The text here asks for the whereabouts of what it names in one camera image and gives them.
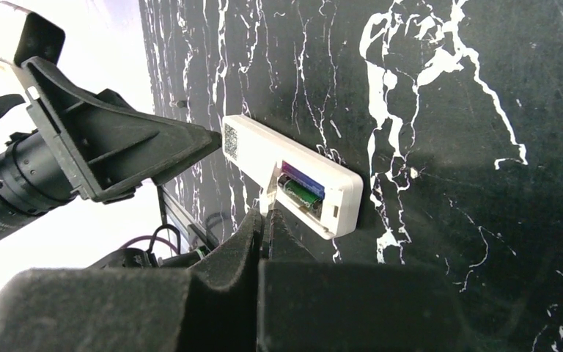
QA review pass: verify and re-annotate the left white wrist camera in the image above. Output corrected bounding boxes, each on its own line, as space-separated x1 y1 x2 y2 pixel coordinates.
0 1 66 67

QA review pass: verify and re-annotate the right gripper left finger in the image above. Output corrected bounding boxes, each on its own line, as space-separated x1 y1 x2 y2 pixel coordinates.
0 210 263 351

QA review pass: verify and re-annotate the long white remote control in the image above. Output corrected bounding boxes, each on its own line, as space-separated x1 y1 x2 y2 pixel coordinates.
222 115 363 240

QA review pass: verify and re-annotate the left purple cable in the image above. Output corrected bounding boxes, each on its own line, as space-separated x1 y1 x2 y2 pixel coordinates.
121 234 180 251

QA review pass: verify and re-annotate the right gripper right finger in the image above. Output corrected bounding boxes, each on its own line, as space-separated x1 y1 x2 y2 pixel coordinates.
257 210 466 351

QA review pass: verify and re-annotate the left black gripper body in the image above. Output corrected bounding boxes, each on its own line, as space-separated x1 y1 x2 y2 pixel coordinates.
16 56 95 200

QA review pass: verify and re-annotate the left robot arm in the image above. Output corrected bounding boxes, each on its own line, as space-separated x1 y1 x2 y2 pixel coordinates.
0 56 221 241

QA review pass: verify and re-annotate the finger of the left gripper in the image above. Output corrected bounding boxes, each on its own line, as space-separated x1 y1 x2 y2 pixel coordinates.
34 56 223 202

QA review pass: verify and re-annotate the green battery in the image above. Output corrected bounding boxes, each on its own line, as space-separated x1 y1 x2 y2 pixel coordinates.
277 174 323 217

